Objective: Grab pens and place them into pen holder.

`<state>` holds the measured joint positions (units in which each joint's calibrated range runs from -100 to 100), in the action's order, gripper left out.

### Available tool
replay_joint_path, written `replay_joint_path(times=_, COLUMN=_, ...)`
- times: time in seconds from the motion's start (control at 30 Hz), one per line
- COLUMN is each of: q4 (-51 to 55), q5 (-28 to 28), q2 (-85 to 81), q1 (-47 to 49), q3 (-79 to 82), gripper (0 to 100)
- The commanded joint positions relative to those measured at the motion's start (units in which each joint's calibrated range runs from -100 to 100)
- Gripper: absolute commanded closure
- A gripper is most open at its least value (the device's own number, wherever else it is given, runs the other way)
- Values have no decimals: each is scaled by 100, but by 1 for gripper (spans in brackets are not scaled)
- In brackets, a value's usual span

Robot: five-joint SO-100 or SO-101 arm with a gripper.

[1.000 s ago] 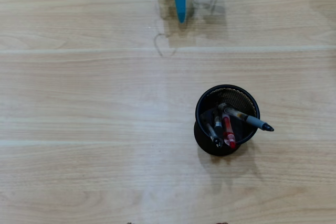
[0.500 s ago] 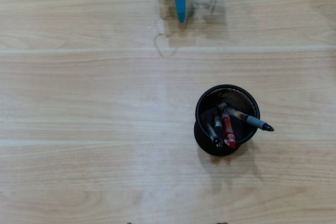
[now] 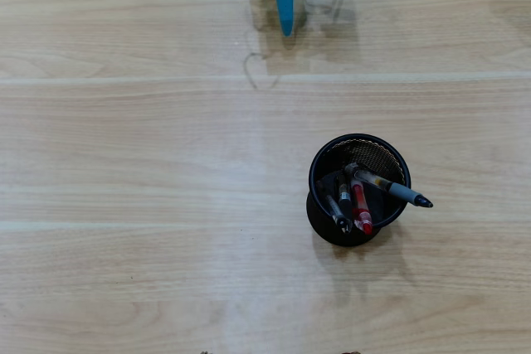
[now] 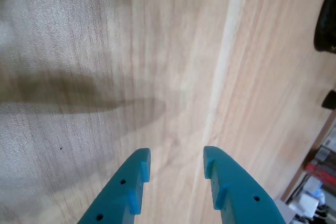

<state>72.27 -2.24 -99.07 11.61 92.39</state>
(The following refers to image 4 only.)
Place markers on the black mesh pen holder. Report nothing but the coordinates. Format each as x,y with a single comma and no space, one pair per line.
328,24

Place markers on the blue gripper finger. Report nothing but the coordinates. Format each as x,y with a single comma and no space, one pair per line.
241,195
123,190

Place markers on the white box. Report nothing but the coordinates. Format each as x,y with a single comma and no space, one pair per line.
302,205

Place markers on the dark grey box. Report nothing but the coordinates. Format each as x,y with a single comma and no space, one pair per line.
326,155

